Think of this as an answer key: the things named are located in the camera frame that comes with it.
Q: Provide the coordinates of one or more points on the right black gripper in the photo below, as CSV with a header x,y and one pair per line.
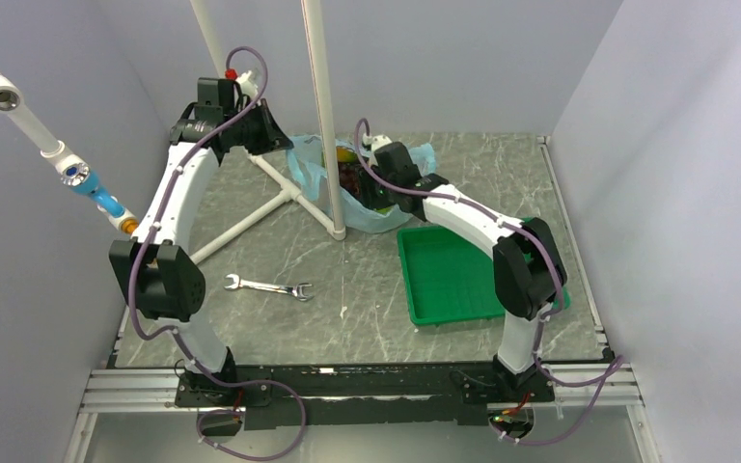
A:
x,y
368,195

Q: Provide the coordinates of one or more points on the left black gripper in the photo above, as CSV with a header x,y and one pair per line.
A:
x,y
272,139

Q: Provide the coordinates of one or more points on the dark fake grapes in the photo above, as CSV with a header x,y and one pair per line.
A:
x,y
349,178

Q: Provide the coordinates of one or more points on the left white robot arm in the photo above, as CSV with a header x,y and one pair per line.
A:
x,y
163,287

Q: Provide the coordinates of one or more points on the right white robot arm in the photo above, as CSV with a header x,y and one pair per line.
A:
x,y
528,272

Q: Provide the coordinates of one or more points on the fake mango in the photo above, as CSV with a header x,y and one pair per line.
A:
x,y
346,155

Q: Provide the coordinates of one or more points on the white PVC pipe stand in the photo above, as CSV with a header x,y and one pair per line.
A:
x,y
333,223

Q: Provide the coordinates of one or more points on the green plastic tray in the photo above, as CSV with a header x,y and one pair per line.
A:
x,y
447,278

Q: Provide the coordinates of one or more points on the silver combination wrench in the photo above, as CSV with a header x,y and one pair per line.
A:
x,y
295,291

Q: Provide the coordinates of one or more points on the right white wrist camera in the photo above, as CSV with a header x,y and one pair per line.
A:
x,y
379,141

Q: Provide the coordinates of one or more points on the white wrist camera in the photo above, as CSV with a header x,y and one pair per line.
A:
x,y
379,141
247,83

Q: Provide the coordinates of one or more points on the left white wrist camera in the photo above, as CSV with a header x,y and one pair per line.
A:
x,y
247,83

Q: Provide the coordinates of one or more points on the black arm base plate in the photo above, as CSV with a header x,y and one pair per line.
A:
x,y
465,393

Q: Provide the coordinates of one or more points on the aluminium rail frame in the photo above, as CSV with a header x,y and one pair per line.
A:
x,y
153,390

